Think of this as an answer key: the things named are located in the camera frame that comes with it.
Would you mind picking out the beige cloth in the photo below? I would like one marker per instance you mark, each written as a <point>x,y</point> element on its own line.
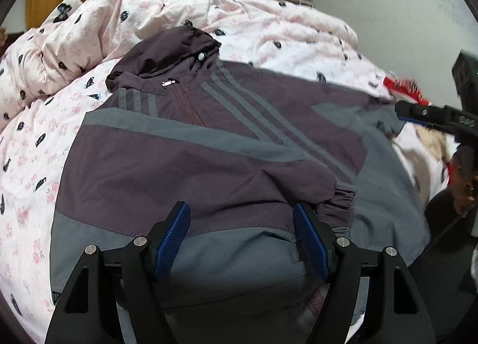
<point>433,142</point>

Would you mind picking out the person's right hand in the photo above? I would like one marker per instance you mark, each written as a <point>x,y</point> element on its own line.
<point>465,191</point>

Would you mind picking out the purple and grey striped jacket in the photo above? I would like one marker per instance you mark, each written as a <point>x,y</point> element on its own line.
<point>205,150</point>

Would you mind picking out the pink cat-print quilt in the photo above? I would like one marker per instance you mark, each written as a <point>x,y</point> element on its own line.
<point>48,135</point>

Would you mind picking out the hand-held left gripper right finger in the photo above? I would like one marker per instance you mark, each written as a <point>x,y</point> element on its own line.
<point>312,243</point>

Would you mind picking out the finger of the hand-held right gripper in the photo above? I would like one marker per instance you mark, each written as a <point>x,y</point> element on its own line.
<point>414,112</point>

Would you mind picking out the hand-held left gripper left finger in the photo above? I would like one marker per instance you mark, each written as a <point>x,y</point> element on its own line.
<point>172,241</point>

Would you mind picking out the red cloth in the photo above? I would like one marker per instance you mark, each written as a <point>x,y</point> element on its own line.
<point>401,86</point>

